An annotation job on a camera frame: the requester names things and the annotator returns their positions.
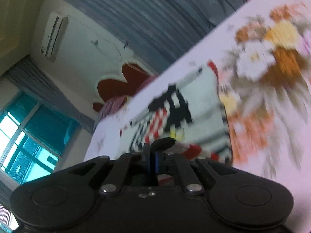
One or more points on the red black white striped sweater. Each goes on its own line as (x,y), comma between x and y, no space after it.
(188,111)

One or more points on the floral pink bed sheet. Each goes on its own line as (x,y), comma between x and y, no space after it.
(262,55)

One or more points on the red white scalloped headboard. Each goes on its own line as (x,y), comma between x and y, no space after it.
(131,78)

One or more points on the white wall air conditioner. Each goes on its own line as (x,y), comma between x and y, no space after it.
(53,35)

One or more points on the grey window curtain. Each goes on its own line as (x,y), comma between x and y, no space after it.
(28,77)

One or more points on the cream cabinet door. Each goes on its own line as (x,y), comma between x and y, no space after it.
(18,19)

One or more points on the grey blue curtain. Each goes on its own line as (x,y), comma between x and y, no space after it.
(158,31)

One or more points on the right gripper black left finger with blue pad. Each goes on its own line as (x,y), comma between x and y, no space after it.
(149,156)

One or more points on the teal glass window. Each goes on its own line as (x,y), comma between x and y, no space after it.
(33,138)

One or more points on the purple crumpled blanket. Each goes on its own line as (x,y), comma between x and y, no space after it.
(113,105)

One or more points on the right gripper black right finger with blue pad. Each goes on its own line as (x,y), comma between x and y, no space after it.
(162,145)

